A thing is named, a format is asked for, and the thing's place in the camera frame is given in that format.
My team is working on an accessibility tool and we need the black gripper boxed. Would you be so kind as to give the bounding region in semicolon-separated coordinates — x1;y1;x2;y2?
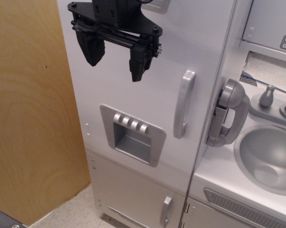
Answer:
67;0;163;82

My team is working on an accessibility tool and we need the white fridge door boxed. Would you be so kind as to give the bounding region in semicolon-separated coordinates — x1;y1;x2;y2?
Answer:
57;0;236;195

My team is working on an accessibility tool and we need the grey top vent panel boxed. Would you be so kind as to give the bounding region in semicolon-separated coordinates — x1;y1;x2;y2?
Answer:
141;0;170;14

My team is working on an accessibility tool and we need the grey ice dispenser panel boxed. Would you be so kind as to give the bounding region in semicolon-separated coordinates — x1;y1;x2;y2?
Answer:
100;104;166;167

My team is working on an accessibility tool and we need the grey toy phone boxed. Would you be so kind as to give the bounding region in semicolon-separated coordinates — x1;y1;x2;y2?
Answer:
206;79;250;147

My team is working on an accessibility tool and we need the plywood board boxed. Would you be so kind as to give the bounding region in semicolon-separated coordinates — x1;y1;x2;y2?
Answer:
0;0;90;225

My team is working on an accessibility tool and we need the white freezer door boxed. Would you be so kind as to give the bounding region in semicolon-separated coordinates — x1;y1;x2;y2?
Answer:
86;151;185;228

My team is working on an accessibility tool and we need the white toy microwave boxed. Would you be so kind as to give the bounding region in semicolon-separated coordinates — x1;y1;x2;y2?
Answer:
240;0;286;61

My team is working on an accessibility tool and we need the grey toy faucet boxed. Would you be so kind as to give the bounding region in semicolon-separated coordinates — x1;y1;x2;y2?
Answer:
249;85;286;126

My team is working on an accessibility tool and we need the grey round sink basin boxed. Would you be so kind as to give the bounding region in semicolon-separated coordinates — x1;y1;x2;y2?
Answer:
234;125;286;196

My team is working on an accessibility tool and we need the white toy kitchen cabinet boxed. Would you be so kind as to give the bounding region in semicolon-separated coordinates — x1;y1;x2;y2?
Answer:
174;0;286;228

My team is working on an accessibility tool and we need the black case corner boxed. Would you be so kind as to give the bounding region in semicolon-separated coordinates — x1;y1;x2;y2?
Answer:
0;211;27;228

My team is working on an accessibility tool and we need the grey oven vent panel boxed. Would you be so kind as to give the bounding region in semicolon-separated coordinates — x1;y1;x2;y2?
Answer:
203;188;286;228

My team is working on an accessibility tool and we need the grey fridge door handle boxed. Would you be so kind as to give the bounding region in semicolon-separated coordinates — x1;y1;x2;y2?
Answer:
173;70;195;139

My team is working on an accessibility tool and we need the grey freezer door handle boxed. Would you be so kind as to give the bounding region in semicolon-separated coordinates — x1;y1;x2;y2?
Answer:
160;196;172;228

